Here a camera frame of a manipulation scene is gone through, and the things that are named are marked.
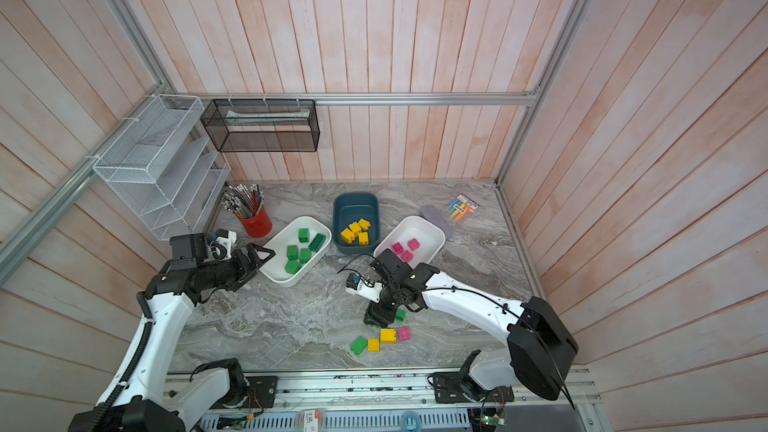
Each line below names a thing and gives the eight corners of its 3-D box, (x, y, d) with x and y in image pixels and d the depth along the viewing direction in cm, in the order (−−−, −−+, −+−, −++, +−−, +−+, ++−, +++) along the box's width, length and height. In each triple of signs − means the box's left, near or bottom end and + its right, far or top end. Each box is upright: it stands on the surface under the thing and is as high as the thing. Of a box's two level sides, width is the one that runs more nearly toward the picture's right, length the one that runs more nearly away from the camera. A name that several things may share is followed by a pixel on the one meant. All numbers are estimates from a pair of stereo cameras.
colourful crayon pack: (459, 225, 109) (460, 221, 108) (441, 210, 114) (442, 207, 112) (478, 209, 114) (480, 205, 113) (460, 196, 119) (461, 192, 117)
